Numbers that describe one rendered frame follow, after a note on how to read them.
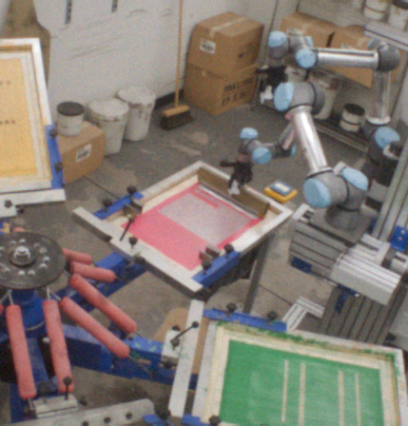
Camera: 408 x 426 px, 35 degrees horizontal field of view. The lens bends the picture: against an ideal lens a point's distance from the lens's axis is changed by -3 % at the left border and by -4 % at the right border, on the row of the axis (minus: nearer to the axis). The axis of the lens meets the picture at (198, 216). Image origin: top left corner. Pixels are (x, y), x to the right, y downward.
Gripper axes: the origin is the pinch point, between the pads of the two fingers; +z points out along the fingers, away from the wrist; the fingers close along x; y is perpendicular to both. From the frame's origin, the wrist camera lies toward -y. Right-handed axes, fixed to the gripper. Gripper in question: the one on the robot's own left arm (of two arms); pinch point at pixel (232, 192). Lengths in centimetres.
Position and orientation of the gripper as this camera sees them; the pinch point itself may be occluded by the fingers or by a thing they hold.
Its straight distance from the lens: 330.7
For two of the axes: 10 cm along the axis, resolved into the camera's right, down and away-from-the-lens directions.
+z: -1.6, 8.1, 5.7
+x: 6.0, -3.8, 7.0
